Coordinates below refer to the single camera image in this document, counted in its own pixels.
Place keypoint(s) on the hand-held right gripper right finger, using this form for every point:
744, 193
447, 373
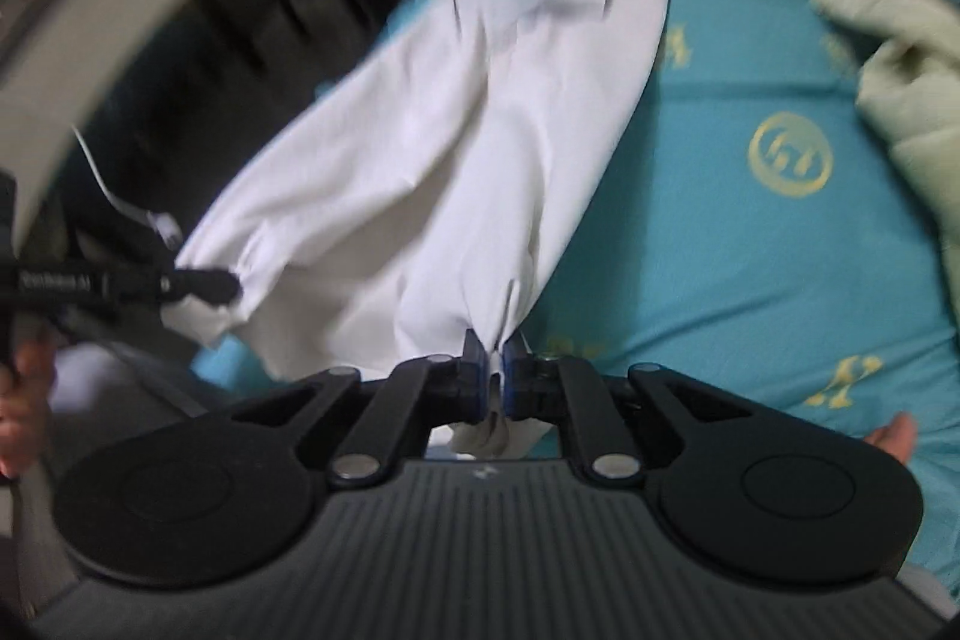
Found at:
512, 385

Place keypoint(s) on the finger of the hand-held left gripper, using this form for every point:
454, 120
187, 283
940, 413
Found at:
206, 287

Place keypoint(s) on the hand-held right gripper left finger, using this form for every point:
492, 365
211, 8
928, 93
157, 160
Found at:
473, 385

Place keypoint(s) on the white pants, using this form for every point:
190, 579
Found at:
420, 160

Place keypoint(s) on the person's left hand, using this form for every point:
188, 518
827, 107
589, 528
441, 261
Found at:
26, 400

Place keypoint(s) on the teal printed bed sheet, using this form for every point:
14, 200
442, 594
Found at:
750, 280

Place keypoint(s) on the person's bare foot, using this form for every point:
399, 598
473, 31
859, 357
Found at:
894, 437

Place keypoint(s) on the light green blanket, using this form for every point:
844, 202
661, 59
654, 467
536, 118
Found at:
900, 10

